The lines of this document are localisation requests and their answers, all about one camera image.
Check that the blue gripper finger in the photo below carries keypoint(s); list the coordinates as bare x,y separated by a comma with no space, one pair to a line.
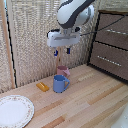
56,52
68,50

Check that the yellow rectangular block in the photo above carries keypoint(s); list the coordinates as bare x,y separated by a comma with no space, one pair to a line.
42,87

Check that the wooden screen post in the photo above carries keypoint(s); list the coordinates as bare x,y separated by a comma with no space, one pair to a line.
8,43

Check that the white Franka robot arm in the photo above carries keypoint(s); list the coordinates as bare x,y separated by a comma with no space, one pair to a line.
71,13

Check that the blue mug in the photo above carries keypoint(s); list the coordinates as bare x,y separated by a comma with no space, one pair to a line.
60,83

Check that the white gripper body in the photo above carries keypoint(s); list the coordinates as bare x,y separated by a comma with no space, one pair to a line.
63,38

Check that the white floral-rimmed plate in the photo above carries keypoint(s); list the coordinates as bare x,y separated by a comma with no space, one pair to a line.
13,111

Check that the woven bamboo screen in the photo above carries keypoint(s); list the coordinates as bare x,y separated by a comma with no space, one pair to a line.
43,43

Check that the pink mug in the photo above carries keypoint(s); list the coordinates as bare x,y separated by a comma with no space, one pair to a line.
63,71

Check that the dark brown drawer cabinet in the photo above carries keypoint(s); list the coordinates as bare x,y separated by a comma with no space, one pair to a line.
111,43

